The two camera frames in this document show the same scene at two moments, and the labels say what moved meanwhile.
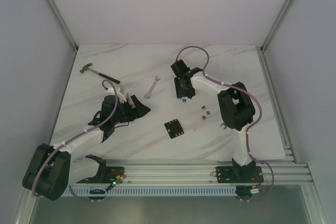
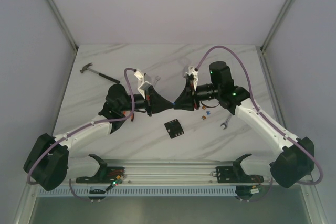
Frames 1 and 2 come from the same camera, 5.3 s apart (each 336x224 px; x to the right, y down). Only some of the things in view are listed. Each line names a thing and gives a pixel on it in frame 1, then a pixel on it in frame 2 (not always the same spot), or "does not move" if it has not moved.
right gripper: x=180 y=93 → x=188 y=98
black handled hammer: x=86 y=67 does not move
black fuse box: x=174 y=128 does not move
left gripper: x=134 y=107 → x=149 y=101
